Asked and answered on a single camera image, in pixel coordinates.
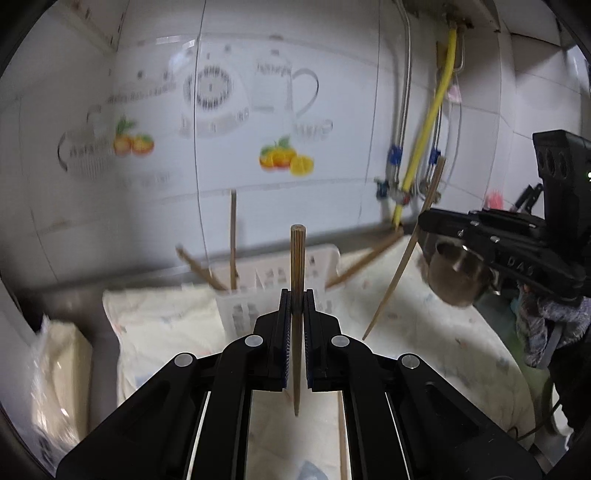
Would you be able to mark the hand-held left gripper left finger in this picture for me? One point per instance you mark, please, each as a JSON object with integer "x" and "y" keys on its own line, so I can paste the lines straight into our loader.
{"x": 286, "y": 341}

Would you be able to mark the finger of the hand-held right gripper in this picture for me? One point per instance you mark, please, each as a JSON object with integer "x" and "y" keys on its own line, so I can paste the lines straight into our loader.
{"x": 443, "y": 224}
{"x": 521, "y": 267}

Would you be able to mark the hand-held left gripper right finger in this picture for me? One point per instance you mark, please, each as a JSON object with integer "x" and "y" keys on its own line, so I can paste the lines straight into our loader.
{"x": 309, "y": 341}

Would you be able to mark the cream quilted printed mat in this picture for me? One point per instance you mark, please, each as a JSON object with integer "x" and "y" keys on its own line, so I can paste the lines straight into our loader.
{"x": 415, "y": 332}

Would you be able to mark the clear plastic bag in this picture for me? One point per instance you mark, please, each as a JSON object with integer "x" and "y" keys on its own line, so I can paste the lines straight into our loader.
{"x": 51, "y": 397}

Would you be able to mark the person's right hand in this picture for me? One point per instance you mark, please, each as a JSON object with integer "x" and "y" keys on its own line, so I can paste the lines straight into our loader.
{"x": 545, "y": 323}

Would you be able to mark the brown wooden chopstick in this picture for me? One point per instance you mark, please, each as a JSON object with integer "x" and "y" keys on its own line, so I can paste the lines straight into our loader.
{"x": 233, "y": 240}
{"x": 397, "y": 281}
{"x": 297, "y": 267}
{"x": 364, "y": 258}
{"x": 201, "y": 270}

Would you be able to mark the steel pot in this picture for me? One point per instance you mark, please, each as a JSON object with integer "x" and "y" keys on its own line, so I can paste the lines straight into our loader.
{"x": 457, "y": 277}

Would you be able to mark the pink tag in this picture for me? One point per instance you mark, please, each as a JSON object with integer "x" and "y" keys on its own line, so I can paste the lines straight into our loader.
{"x": 455, "y": 93}

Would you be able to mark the beige plastic utensil holder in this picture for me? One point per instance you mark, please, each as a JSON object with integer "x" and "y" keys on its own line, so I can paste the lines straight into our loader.
{"x": 263, "y": 281}

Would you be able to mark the pink bottle brush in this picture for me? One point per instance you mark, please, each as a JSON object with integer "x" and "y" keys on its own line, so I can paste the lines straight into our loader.
{"x": 494, "y": 199}

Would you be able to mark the person's right forearm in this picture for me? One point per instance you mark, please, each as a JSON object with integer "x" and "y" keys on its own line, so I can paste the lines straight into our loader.
{"x": 575, "y": 387}

